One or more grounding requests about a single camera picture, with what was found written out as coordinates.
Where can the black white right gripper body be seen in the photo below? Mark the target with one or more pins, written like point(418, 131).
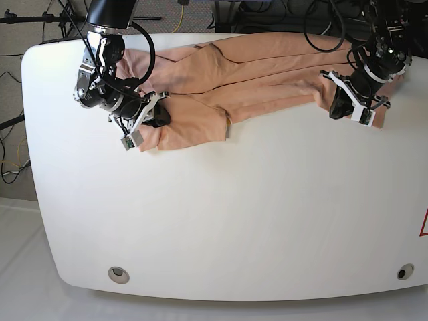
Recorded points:
point(134, 112)

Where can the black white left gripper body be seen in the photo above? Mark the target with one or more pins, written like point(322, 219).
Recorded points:
point(360, 87)

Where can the peach pink T-shirt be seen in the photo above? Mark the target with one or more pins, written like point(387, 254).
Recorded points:
point(216, 84)

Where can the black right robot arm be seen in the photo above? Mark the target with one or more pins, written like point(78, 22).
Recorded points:
point(97, 83)

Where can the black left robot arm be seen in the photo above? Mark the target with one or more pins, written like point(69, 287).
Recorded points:
point(376, 61)

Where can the left table grommet hole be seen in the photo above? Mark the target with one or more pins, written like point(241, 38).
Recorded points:
point(118, 275)

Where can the table grommet hole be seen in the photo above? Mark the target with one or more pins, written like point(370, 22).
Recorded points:
point(405, 271)
point(118, 275)

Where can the right table grommet hole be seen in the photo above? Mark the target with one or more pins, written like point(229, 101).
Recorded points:
point(405, 271)

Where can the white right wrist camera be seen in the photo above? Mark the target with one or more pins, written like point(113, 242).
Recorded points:
point(132, 140)

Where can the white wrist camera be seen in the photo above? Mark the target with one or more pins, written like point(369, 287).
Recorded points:
point(132, 140)
point(363, 116)

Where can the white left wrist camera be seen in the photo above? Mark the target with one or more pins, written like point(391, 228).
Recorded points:
point(363, 116)

